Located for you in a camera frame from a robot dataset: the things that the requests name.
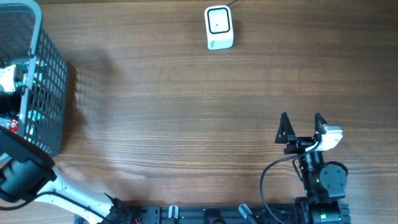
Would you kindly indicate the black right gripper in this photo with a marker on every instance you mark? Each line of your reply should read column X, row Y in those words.
column 301, row 142

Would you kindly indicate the green glove package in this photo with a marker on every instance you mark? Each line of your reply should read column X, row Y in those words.
column 11, row 101

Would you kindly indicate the red Nescafe coffee stick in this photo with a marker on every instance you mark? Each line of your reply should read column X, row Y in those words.
column 14, row 126

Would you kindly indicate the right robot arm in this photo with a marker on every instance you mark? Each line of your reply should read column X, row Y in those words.
column 324, row 182

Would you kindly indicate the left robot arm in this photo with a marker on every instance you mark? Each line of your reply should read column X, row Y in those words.
column 31, row 175

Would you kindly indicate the white barcode scanner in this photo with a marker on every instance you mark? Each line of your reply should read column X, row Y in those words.
column 219, row 27

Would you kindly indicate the grey plastic mesh basket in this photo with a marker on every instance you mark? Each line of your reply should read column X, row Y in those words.
column 24, row 39

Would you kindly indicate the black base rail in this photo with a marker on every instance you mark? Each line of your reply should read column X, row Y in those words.
column 287, row 213

